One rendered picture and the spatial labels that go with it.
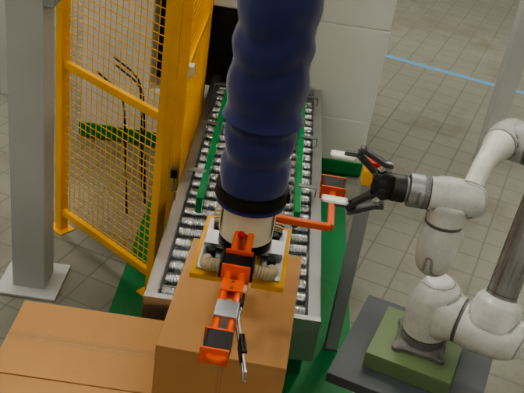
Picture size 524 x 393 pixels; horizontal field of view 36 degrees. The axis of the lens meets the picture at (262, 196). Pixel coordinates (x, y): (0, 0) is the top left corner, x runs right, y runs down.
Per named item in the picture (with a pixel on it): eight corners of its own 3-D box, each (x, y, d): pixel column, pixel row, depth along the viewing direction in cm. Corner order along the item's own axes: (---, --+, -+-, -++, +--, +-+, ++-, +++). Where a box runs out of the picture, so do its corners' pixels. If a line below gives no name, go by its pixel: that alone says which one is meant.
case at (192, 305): (184, 322, 317) (193, 237, 296) (285, 341, 315) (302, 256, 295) (146, 438, 265) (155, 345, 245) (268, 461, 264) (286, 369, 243)
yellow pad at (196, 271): (207, 218, 277) (208, 206, 275) (235, 224, 277) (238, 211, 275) (188, 277, 248) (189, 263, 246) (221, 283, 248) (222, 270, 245)
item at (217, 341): (203, 340, 209) (205, 324, 207) (231, 345, 209) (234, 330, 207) (197, 362, 202) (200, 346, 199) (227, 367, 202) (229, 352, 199)
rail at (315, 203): (309, 115, 530) (314, 89, 520) (317, 117, 530) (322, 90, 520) (300, 354, 331) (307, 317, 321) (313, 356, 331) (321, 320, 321)
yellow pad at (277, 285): (262, 228, 277) (263, 216, 274) (291, 233, 277) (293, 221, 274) (249, 288, 248) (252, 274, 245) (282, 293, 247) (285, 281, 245)
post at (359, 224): (323, 340, 403) (363, 164, 352) (337, 342, 403) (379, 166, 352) (323, 349, 397) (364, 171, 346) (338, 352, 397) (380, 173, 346)
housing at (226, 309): (214, 310, 220) (216, 297, 218) (239, 315, 220) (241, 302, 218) (210, 327, 214) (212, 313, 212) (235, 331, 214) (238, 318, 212)
